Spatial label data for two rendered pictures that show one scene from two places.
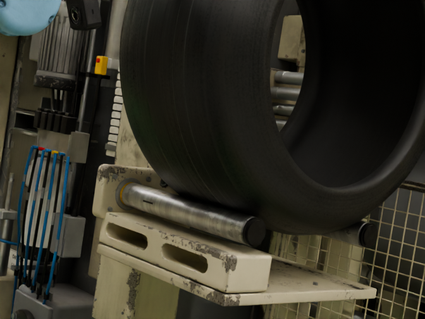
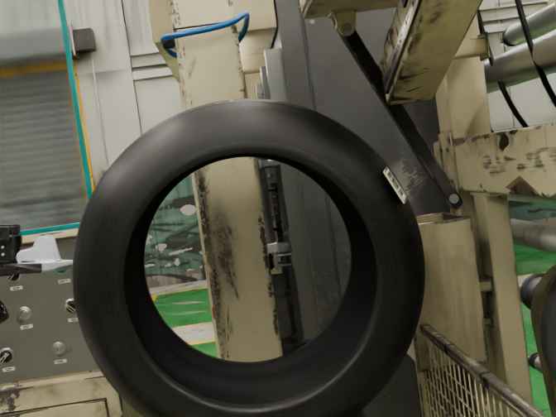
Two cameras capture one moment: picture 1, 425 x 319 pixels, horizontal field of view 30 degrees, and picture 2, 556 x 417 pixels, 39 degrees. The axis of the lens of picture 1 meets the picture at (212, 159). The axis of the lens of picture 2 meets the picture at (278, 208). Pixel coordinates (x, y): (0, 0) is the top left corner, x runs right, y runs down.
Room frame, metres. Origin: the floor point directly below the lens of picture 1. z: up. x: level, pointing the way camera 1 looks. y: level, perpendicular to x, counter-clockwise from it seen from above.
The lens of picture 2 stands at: (0.35, -1.00, 1.35)
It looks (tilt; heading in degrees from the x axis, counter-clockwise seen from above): 3 degrees down; 38
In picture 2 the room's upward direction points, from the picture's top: 8 degrees counter-clockwise
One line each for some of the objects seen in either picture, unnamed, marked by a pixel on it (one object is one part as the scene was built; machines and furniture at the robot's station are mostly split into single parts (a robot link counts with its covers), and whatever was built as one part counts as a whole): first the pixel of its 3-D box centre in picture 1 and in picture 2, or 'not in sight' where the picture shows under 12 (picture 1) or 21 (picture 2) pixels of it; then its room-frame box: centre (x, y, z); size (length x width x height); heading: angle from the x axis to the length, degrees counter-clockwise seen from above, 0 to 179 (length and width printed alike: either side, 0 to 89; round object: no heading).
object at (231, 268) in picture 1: (178, 248); not in sight; (1.34, 0.03, 0.84); 0.36 x 0.09 x 0.06; 41
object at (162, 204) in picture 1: (186, 211); not in sight; (1.33, 0.03, 0.90); 0.35 x 0.05 x 0.05; 41
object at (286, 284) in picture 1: (235, 269); not in sight; (1.43, -0.07, 0.80); 0.37 x 0.36 x 0.02; 131
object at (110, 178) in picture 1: (183, 196); not in sight; (1.56, 0.04, 0.90); 0.40 x 0.03 x 0.10; 131
